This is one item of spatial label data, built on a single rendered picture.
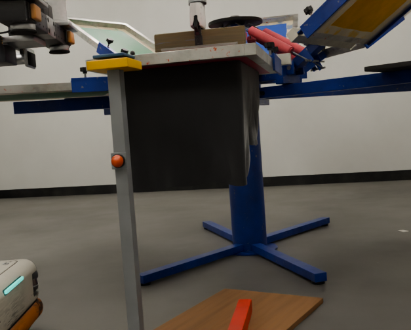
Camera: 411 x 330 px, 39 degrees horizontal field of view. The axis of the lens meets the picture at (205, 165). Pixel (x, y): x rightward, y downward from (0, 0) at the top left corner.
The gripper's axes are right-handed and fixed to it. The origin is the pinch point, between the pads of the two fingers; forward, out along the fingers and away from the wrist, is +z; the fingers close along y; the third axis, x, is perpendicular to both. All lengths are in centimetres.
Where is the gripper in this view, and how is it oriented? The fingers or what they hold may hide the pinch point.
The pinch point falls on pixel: (199, 40)
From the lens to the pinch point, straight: 242.2
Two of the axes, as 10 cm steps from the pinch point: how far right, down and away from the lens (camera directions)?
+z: 0.6, 10.0, 0.6
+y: -2.2, 0.8, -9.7
